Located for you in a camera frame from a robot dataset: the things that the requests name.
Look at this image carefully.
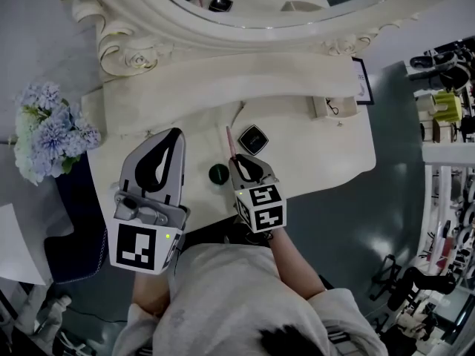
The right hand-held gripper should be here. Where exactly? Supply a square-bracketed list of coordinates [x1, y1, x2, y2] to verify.
[227, 153, 289, 234]

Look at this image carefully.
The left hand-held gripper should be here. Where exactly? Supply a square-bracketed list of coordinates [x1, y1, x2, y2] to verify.
[106, 127, 191, 276]

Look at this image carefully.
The round dark green jar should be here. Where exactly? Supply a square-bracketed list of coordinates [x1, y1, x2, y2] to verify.
[208, 163, 229, 186]

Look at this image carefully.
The black square compact case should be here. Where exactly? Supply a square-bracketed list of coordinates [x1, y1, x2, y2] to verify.
[237, 124, 270, 157]

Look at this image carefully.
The pink lipstick stick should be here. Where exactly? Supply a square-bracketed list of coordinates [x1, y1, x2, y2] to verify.
[225, 125, 238, 161]

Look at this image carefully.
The white dressing table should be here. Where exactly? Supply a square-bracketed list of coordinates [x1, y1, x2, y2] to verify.
[81, 52, 378, 234]

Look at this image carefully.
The white recessed tray compartment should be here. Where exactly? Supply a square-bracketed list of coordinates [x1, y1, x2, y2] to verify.
[311, 94, 363, 121]

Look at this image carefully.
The person's left forearm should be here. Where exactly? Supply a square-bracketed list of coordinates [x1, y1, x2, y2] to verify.
[131, 272, 172, 317]

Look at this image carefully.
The person's right forearm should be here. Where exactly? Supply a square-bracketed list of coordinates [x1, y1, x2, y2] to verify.
[269, 229, 328, 300]

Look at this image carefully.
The navy blue chair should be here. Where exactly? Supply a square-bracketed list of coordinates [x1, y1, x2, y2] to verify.
[44, 153, 112, 285]

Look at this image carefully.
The blue artificial flower bouquet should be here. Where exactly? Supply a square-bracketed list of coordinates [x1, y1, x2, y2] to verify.
[7, 81, 102, 187]

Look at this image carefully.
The person's white shirt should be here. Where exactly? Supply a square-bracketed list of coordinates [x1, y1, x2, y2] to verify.
[113, 243, 390, 356]

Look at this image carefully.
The white side table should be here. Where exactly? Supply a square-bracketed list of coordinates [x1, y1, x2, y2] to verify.
[0, 202, 48, 287]

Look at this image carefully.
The grey crumpled cloth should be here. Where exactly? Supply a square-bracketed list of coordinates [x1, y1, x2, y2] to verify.
[14, 283, 73, 335]

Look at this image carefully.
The white metal rack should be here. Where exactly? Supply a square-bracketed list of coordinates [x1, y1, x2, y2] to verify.
[422, 161, 475, 311]

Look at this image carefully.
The black tripod equipment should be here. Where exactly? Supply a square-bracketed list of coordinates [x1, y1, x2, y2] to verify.
[370, 254, 459, 313]

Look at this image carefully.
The group of white robot heads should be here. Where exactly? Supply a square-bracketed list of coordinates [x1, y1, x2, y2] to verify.
[407, 44, 475, 92]

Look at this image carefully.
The yellow-green plastic object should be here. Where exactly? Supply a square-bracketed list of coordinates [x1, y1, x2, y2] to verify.
[431, 90, 465, 122]

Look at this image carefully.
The oval mirror with ornate frame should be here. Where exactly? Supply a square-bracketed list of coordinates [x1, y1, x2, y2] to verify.
[53, 0, 424, 79]

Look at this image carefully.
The black picture frame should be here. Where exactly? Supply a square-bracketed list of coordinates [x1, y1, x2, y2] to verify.
[350, 56, 376, 106]

